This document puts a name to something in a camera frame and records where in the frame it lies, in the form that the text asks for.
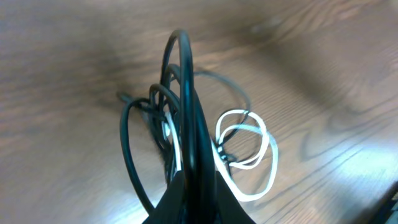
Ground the black usb cable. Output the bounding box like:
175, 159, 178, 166
117, 29, 252, 224

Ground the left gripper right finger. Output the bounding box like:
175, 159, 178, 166
213, 171, 255, 224

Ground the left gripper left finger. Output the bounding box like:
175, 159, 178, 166
143, 171, 185, 224

